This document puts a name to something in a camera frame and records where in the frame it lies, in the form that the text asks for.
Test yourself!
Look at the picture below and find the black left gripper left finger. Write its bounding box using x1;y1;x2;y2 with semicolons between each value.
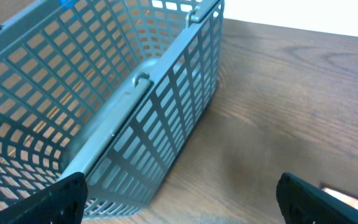
0;172;88;223

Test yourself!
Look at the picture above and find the orange small packet box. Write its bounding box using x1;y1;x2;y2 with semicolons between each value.
322;187;358;210

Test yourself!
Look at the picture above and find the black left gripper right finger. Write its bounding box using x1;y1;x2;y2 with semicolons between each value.
276;172;358;224

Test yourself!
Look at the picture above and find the grey plastic mesh basket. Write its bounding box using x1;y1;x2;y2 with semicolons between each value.
0;0;225;221

